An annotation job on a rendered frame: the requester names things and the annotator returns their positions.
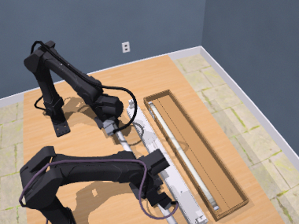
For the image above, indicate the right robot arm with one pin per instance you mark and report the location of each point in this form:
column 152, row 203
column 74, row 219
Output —
column 42, row 192

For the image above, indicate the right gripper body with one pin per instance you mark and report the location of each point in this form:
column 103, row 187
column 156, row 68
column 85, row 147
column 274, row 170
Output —
column 149, row 191

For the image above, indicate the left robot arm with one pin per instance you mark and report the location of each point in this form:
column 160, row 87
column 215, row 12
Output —
column 40, row 65

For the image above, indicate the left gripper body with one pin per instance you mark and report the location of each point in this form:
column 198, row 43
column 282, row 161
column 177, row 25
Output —
column 106, row 122

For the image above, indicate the long brown cardboard carton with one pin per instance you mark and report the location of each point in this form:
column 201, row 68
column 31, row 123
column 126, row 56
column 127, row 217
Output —
column 224, row 189

